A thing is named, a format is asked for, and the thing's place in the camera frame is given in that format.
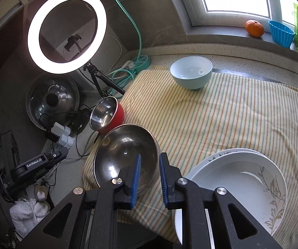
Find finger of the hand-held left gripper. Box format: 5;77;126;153
44;146;69;172

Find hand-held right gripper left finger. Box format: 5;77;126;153
17;154;142;249

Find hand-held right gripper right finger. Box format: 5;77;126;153
159;153;283;249

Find large steel bowl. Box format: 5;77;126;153
93;124;160;190

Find large floral plate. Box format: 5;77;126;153
173;148;267;249

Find red steel bowl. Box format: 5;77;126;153
90;96;125;133

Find grey leaf print plate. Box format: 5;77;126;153
182;153;288;244

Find light green ceramic bowl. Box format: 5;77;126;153
170;56;213;91

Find person's left hand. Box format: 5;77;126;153
10;184;51;237

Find white plug adapter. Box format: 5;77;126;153
51;122;75;148

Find steel pot lid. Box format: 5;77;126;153
26;76;80;130

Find yellow striped towel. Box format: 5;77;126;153
83;66;298;249

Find black tripod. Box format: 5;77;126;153
83;62;126;99

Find white teal power strip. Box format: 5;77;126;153
123;55;151;70

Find orange fruit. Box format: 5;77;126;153
245;20;265;37

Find blue fluted cup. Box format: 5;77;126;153
268;20;295;48

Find white ring light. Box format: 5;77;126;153
27;0;106;74

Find green hose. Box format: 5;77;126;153
93;0;152;89

